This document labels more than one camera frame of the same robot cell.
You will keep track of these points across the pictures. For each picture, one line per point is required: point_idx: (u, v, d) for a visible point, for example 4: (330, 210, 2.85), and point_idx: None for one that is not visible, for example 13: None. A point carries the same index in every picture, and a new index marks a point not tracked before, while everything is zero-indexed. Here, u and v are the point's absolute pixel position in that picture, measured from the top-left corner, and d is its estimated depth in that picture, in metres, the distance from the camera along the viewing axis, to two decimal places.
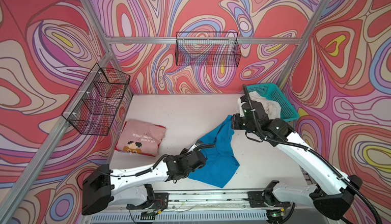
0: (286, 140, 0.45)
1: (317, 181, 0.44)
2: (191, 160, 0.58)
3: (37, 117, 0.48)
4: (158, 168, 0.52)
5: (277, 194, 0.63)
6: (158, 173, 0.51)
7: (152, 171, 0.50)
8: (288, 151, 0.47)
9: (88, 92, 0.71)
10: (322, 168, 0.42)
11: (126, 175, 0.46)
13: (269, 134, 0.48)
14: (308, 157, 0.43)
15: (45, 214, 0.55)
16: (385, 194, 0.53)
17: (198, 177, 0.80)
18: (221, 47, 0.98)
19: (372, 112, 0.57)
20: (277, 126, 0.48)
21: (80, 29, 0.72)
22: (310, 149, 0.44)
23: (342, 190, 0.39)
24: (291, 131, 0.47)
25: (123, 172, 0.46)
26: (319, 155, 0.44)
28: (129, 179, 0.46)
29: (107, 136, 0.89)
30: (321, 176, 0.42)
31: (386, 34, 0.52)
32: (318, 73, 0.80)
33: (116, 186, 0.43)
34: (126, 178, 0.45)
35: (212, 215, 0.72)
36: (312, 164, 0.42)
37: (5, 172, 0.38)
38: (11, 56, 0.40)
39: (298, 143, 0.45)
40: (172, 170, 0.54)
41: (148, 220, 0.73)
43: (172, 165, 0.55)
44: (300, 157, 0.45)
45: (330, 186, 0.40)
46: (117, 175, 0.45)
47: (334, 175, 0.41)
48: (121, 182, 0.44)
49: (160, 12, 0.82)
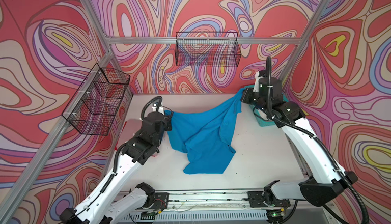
0: (294, 123, 0.44)
1: (313, 170, 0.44)
2: (147, 129, 0.49)
3: (36, 118, 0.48)
4: (121, 166, 0.45)
5: (274, 191, 0.65)
6: (124, 169, 0.44)
7: (117, 173, 0.44)
8: (292, 137, 0.46)
9: (88, 92, 0.71)
10: (321, 158, 0.41)
11: (93, 200, 0.40)
13: (277, 114, 0.46)
14: (311, 144, 0.42)
15: (45, 214, 0.55)
16: (386, 194, 0.53)
17: (197, 169, 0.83)
18: (221, 47, 0.98)
19: (371, 112, 0.57)
20: (288, 108, 0.46)
21: (80, 29, 0.72)
22: (315, 137, 0.43)
23: (335, 180, 0.39)
24: (302, 116, 0.45)
25: (87, 199, 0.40)
26: (322, 144, 0.42)
28: (99, 200, 0.40)
29: (107, 136, 0.89)
30: (318, 165, 0.42)
31: (386, 34, 0.52)
32: (318, 72, 0.80)
33: (90, 218, 0.38)
34: (95, 202, 0.40)
35: (212, 215, 0.72)
36: (314, 153, 0.42)
37: (5, 172, 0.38)
38: (11, 56, 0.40)
39: (303, 129, 0.44)
40: (138, 151, 0.47)
41: (148, 220, 0.73)
43: (134, 148, 0.48)
44: (304, 144, 0.44)
45: (324, 175, 0.41)
46: (84, 208, 0.39)
47: (330, 166, 0.40)
48: (92, 210, 0.39)
49: (160, 12, 0.82)
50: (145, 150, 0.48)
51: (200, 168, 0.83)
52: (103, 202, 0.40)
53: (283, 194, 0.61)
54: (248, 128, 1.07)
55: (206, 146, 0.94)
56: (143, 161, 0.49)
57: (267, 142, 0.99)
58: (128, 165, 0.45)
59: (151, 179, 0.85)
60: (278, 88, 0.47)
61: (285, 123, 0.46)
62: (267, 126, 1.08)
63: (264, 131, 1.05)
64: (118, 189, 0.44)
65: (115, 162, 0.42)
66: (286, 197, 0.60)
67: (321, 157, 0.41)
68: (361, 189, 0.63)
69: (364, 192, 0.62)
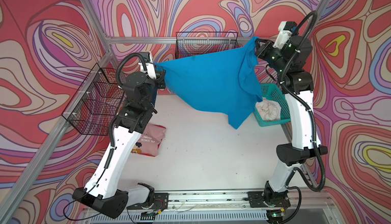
0: (296, 94, 0.46)
1: (292, 135, 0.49)
2: (132, 96, 0.40)
3: (36, 118, 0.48)
4: (118, 139, 0.41)
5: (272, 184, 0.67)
6: (122, 141, 0.41)
7: (117, 146, 0.41)
8: (290, 105, 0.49)
9: (88, 92, 0.71)
10: (306, 128, 0.46)
11: (101, 176, 0.39)
13: (286, 81, 0.47)
14: (303, 115, 0.46)
15: (45, 214, 0.55)
16: (385, 194, 0.53)
17: (238, 119, 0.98)
18: (221, 47, 0.98)
19: (372, 112, 0.57)
20: (299, 78, 0.46)
21: (80, 29, 0.72)
22: (310, 110, 0.46)
23: (306, 147, 0.45)
24: (309, 89, 0.46)
25: (94, 176, 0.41)
26: (313, 117, 0.46)
28: (106, 175, 0.39)
29: (107, 136, 0.89)
30: (299, 133, 0.48)
31: (386, 34, 0.52)
32: (318, 73, 0.80)
33: (103, 191, 0.37)
34: (103, 177, 0.38)
35: (212, 215, 0.72)
36: (302, 123, 0.46)
37: (5, 172, 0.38)
38: (11, 56, 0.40)
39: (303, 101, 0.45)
40: (133, 120, 0.43)
41: (148, 220, 0.73)
43: (127, 118, 0.43)
44: (297, 114, 0.48)
45: (299, 140, 0.48)
46: (94, 185, 0.38)
47: (309, 136, 0.46)
48: (102, 185, 0.38)
49: (160, 12, 0.82)
50: (140, 118, 0.43)
51: (239, 119, 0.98)
52: (111, 176, 0.39)
53: (276, 180, 0.65)
54: (249, 128, 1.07)
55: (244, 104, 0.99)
56: (141, 130, 0.45)
57: (267, 142, 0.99)
58: (125, 136, 0.41)
59: (151, 179, 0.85)
60: (303, 55, 0.44)
61: (288, 91, 0.49)
62: (267, 126, 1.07)
63: (264, 131, 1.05)
64: (124, 162, 0.42)
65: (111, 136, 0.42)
66: (278, 185, 0.63)
67: (306, 127, 0.46)
68: (361, 189, 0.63)
69: (364, 192, 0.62)
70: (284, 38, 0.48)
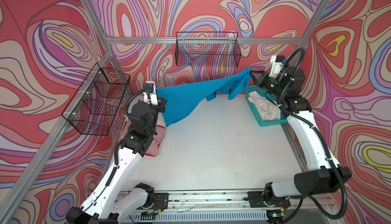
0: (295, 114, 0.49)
1: (306, 158, 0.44)
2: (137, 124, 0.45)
3: (37, 118, 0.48)
4: (122, 159, 0.46)
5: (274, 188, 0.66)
6: (126, 161, 0.45)
7: (120, 165, 0.45)
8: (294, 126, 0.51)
9: (88, 92, 0.71)
10: (315, 145, 0.44)
11: (100, 194, 0.40)
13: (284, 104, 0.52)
14: (310, 132, 0.46)
15: (45, 214, 0.55)
16: (385, 194, 0.53)
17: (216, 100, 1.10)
18: (221, 47, 0.98)
19: (372, 112, 0.57)
20: (295, 101, 0.51)
21: (80, 29, 0.72)
22: (314, 127, 0.46)
23: (323, 167, 0.41)
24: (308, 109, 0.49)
25: (93, 194, 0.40)
26: (320, 134, 0.45)
28: (106, 193, 0.40)
29: (107, 136, 0.89)
30: (311, 151, 0.45)
31: (386, 33, 0.52)
32: (318, 73, 0.80)
33: (100, 210, 0.38)
34: (102, 195, 0.40)
35: (212, 215, 0.72)
36: (310, 140, 0.45)
37: (5, 172, 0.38)
38: (11, 56, 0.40)
39: (304, 118, 0.48)
40: (137, 144, 0.48)
41: (148, 220, 0.73)
43: (132, 141, 0.49)
44: (302, 133, 0.48)
45: (314, 161, 0.44)
46: (91, 203, 0.39)
47: (323, 155, 0.42)
48: (100, 203, 0.39)
49: (160, 12, 0.82)
50: (144, 142, 0.49)
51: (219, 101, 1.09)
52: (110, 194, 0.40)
53: (281, 191, 0.62)
54: (248, 128, 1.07)
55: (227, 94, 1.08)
56: (143, 152, 0.50)
57: (267, 142, 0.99)
58: (130, 157, 0.46)
59: (151, 179, 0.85)
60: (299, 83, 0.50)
61: (288, 112, 0.52)
62: (267, 126, 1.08)
63: (264, 131, 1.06)
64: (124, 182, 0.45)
65: (116, 155, 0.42)
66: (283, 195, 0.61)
67: (315, 144, 0.44)
68: (360, 189, 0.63)
69: (364, 192, 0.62)
70: (277, 68, 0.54)
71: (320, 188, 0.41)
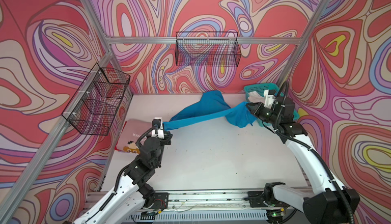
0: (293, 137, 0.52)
1: (311, 182, 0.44)
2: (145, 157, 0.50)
3: (36, 117, 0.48)
4: (121, 186, 0.50)
5: (275, 191, 0.65)
6: (124, 190, 0.49)
7: (117, 193, 0.48)
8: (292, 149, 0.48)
9: (88, 92, 0.71)
10: (317, 167, 0.44)
11: (91, 217, 0.43)
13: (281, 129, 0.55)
14: (309, 155, 0.47)
15: (45, 214, 0.55)
16: (386, 194, 0.53)
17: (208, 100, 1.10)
18: (221, 47, 0.98)
19: (372, 112, 0.57)
20: (290, 125, 0.55)
21: (80, 29, 0.72)
22: (312, 149, 0.48)
23: (328, 189, 0.40)
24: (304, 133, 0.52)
25: (87, 214, 0.44)
26: (318, 155, 0.47)
28: (95, 218, 0.43)
29: (107, 136, 0.89)
30: (314, 174, 0.44)
31: (386, 34, 0.52)
32: (318, 72, 0.80)
33: None
34: (93, 218, 0.43)
35: (212, 215, 0.72)
36: (311, 162, 0.46)
37: (5, 172, 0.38)
38: (11, 56, 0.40)
39: (301, 141, 0.50)
40: (138, 175, 0.52)
41: (148, 220, 0.73)
43: (135, 171, 0.53)
44: (302, 156, 0.49)
45: (318, 184, 0.43)
46: (81, 223, 0.42)
47: (326, 176, 0.42)
48: None
49: (160, 12, 0.82)
50: (145, 174, 0.53)
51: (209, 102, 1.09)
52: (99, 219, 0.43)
53: (285, 199, 0.59)
54: (248, 128, 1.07)
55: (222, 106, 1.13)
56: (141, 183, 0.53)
57: (267, 142, 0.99)
58: (129, 187, 0.49)
59: (151, 179, 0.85)
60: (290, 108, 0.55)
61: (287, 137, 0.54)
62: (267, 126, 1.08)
63: (263, 131, 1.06)
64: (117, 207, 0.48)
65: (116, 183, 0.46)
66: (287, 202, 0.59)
67: (316, 166, 0.44)
68: (360, 189, 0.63)
69: (364, 191, 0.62)
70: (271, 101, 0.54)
71: (331, 215, 0.39)
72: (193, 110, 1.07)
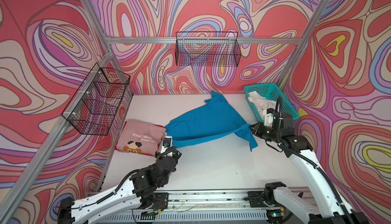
0: (299, 152, 0.49)
1: (317, 202, 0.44)
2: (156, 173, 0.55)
3: (36, 117, 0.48)
4: (122, 189, 0.52)
5: (276, 194, 0.65)
6: (122, 193, 0.51)
7: (116, 193, 0.51)
8: (297, 166, 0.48)
9: (88, 92, 0.71)
10: (325, 188, 0.42)
11: (88, 205, 0.47)
13: (285, 143, 0.53)
14: (315, 173, 0.45)
15: (45, 215, 0.55)
16: (385, 194, 0.53)
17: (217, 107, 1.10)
18: (221, 47, 0.98)
19: (371, 112, 0.57)
20: (295, 139, 0.53)
21: (80, 29, 0.72)
22: (318, 167, 0.46)
23: (336, 213, 0.39)
24: (309, 148, 0.50)
25: (86, 201, 0.48)
26: (326, 175, 0.45)
28: (90, 207, 0.47)
29: (107, 136, 0.89)
30: (320, 195, 0.43)
31: (386, 33, 0.52)
32: (318, 72, 0.80)
33: (77, 217, 0.45)
34: (87, 207, 0.47)
35: (212, 215, 0.72)
36: (317, 183, 0.44)
37: (5, 172, 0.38)
38: (11, 56, 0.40)
39: (308, 158, 0.48)
40: (141, 186, 0.53)
41: (148, 220, 0.73)
43: (141, 180, 0.55)
44: (307, 173, 0.47)
45: (326, 206, 0.41)
46: (78, 207, 0.46)
47: (334, 199, 0.41)
48: (82, 212, 0.46)
49: (160, 12, 0.82)
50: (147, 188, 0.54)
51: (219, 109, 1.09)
52: (91, 210, 0.47)
53: (286, 204, 0.59)
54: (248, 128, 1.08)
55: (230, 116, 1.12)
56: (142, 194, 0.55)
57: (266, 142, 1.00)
58: (128, 192, 0.51)
59: None
60: (288, 120, 0.56)
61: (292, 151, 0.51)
62: None
63: None
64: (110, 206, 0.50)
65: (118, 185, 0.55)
66: (287, 207, 0.59)
67: (324, 188, 0.43)
68: (360, 189, 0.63)
69: (363, 191, 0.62)
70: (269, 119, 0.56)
71: None
72: (200, 115, 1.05)
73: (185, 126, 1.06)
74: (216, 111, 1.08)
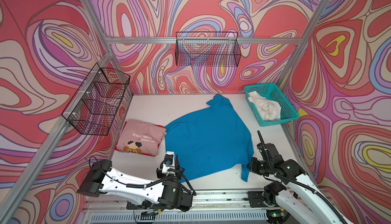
0: (294, 179, 0.52)
1: None
2: (185, 200, 0.54)
3: (37, 117, 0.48)
4: (151, 189, 0.47)
5: (278, 200, 0.64)
6: (149, 194, 0.46)
7: (144, 189, 0.46)
8: (298, 192, 0.52)
9: (88, 92, 0.71)
10: (329, 212, 0.45)
11: (119, 181, 0.45)
13: (279, 172, 0.55)
14: (316, 198, 0.48)
15: (45, 214, 0.55)
16: (385, 194, 0.53)
17: (226, 116, 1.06)
18: (221, 47, 0.98)
19: (372, 112, 0.57)
20: (287, 166, 0.55)
21: (80, 29, 0.72)
22: (317, 192, 0.49)
23: None
24: (302, 173, 0.53)
25: (120, 176, 0.45)
26: (325, 198, 0.48)
28: (119, 186, 0.44)
29: (107, 136, 0.89)
30: (327, 220, 0.45)
31: (385, 34, 0.52)
32: (318, 72, 0.80)
33: (105, 187, 0.43)
34: (116, 184, 0.44)
35: (212, 215, 0.72)
36: (319, 206, 0.46)
37: (5, 171, 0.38)
38: (11, 56, 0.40)
39: (305, 184, 0.51)
40: (168, 200, 0.47)
41: (148, 220, 0.73)
43: (170, 195, 0.48)
44: (308, 198, 0.49)
45: None
46: (111, 178, 0.44)
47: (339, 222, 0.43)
48: (111, 185, 0.43)
49: (160, 12, 0.82)
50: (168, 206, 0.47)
51: (230, 119, 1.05)
52: (118, 190, 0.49)
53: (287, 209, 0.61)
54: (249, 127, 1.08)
55: (239, 129, 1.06)
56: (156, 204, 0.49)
57: None
58: (155, 196, 0.46)
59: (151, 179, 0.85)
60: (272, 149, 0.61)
61: (287, 178, 0.54)
62: (267, 126, 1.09)
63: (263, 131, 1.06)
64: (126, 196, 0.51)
65: (152, 185, 0.47)
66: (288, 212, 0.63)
67: (327, 212, 0.45)
68: (360, 189, 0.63)
69: (364, 192, 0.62)
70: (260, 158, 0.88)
71: None
72: (206, 125, 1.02)
73: (184, 126, 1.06)
74: (219, 115, 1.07)
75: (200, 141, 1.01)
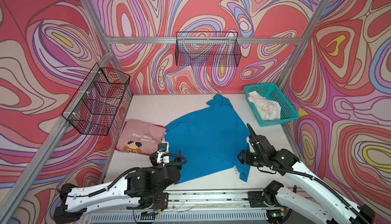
0: (291, 169, 0.50)
1: (331, 213, 0.45)
2: (159, 176, 0.52)
3: (37, 117, 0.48)
4: (115, 187, 0.49)
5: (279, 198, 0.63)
6: (115, 192, 0.49)
7: (109, 190, 0.49)
8: (296, 180, 0.51)
9: (88, 92, 0.71)
10: (330, 196, 0.44)
11: (81, 195, 0.47)
13: (275, 164, 0.53)
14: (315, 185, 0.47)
15: (45, 214, 0.55)
16: (385, 193, 0.53)
17: (226, 116, 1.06)
18: (221, 47, 0.98)
19: (372, 112, 0.57)
20: (282, 157, 0.54)
21: (80, 29, 0.72)
22: (315, 177, 0.48)
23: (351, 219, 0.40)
24: (297, 161, 0.52)
25: (81, 191, 0.48)
26: (324, 183, 0.47)
28: (83, 199, 0.47)
29: (107, 136, 0.89)
30: (330, 204, 0.44)
31: (385, 34, 0.52)
32: (318, 72, 0.80)
33: (70, 205, 0.46)
34: (80, 198, 0.47)
35: (213, 215, 0.72)
36: (320, 192, 0.45)
37: (5, 172, 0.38)
38: (11, 56, 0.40)
39: (303, 172, 0.49)
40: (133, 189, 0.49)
41: (148, 220, 0.73)
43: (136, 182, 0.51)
44: (307, 186, 0.48)
45: (339, 215, 0.42)
46: (73, 196, 0.47)
47: (342, 204, 0.42)
48: (75, 201, 0.46)
49: (160, 12, 0.82)
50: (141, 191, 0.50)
51: (230, 120, 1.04)
52: (84, 201, 0.47)
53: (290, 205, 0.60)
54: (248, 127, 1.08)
55: (239, 130, 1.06)
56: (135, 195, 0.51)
57: None
58: (119, 191, 0.49)
59: None
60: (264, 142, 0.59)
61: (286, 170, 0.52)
62: (267, 126, 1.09)
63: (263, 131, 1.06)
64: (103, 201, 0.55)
65: (112, 183, 0.50)
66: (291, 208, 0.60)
67: (328, 196, 0.44)
68: (360, 188, 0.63)
69: (364, 192, 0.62)
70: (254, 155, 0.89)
71: None
72: (206, 125, 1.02)
73: (184, 126, 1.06)
74: (219, 115, 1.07)
75: (200, 141, 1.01)
